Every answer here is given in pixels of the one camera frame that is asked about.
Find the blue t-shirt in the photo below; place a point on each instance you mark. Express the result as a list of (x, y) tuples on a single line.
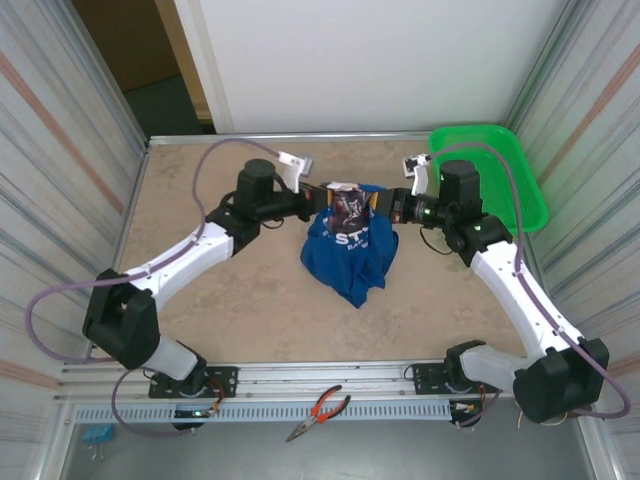
[(350, 270)]

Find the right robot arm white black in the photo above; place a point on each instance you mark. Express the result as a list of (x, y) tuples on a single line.
[(515, 290)]

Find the aluminium table rim strip long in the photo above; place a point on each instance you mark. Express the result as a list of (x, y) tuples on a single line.
[(300, 136)]

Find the green plastic basket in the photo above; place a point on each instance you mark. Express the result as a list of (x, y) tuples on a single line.
[(520, 200)]

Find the tan wooden door jamb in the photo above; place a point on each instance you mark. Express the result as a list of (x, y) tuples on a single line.
[(184, 60)]

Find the brown wooden door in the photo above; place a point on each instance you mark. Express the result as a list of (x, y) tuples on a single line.
[(130, 40)]

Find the small black controller board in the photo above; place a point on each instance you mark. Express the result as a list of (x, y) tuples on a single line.
[(462, 410), (192, 413)]

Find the blue binder clip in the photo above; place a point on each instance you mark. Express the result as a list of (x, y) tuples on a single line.
[(97, 434)]

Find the white door frame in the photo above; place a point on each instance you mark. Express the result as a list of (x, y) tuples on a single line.
[(205, 60)]

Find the metal enclosure corner post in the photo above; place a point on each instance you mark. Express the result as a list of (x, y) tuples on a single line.
[(100, 65), (542, 65)]

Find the aluminium mounting rail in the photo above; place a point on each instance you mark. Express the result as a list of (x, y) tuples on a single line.
[(325, 375)]

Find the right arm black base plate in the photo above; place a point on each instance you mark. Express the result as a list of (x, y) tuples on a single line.
[(422, 379)]

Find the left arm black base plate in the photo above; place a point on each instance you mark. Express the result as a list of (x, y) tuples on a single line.
[(227, 380)]

